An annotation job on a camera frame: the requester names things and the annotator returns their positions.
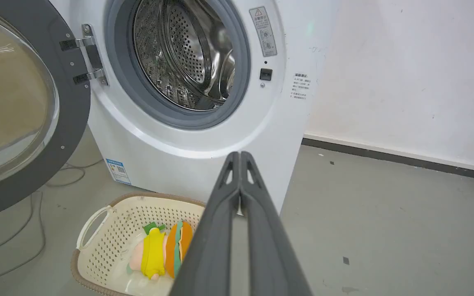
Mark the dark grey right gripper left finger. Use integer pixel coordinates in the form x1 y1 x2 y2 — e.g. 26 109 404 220
169 151 242 296

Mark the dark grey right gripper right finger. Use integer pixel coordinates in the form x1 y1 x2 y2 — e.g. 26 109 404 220
239 151 314 296

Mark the white front-load washing machine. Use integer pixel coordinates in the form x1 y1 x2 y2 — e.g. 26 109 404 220
50 0 340 217

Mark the metal door hinge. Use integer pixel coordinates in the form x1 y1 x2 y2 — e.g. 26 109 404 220
60 24 109 86

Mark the grey round washing machine door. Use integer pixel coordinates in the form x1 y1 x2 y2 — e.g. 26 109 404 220
0 0 92 223

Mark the colourful plush doll toy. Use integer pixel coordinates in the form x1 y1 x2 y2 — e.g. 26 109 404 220
126 221 193 281

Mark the cream perforated laundry basket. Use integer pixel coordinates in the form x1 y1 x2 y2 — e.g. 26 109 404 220
71 192 207 296

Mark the thin grey floor cable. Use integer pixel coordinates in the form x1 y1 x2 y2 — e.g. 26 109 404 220
0 158 104 287

